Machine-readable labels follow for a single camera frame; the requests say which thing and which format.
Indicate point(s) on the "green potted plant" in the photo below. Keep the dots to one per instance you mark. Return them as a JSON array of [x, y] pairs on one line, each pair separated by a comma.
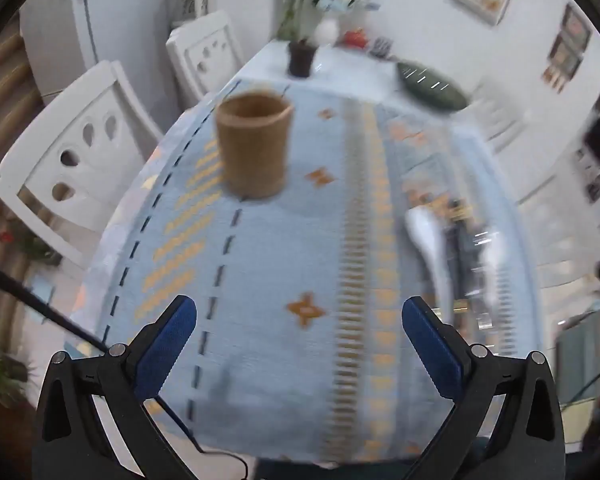
[[2, 367]]

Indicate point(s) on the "white vase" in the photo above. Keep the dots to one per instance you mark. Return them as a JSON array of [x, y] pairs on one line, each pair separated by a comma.
[[326, 31]]

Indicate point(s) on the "white chair with teardrop holes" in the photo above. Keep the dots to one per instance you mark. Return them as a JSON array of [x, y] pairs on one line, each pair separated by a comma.
[[220, 25], [105, 95]]

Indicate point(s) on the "bamboo utensil holder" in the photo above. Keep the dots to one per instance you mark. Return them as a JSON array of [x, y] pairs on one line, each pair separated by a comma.
[[252, 145]]

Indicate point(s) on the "white ceramic spoon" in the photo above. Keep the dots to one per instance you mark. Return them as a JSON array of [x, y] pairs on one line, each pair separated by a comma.
[[427, 240]]

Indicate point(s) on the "dark flower pot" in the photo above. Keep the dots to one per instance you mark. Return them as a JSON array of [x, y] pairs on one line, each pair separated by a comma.
[[301, 59]]

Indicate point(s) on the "bunch of paint brushes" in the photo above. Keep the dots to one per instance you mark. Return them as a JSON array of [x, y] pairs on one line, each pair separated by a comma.
[[464, 250]]

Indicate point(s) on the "blue patterned table mat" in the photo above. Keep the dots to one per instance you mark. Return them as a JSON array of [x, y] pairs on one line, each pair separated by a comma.
[[280, 260]]

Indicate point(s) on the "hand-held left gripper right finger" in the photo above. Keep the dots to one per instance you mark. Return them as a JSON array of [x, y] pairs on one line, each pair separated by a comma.
[[432, 350]]

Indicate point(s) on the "beige striped curtain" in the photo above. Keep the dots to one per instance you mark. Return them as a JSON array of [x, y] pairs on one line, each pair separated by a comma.
[[0, 90]]

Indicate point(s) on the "small framed picture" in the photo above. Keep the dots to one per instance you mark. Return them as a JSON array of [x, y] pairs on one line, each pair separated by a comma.
[[562, 62], [576, 27]]

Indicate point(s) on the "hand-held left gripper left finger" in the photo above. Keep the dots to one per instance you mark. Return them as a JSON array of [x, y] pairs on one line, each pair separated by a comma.
[[165, 350]]

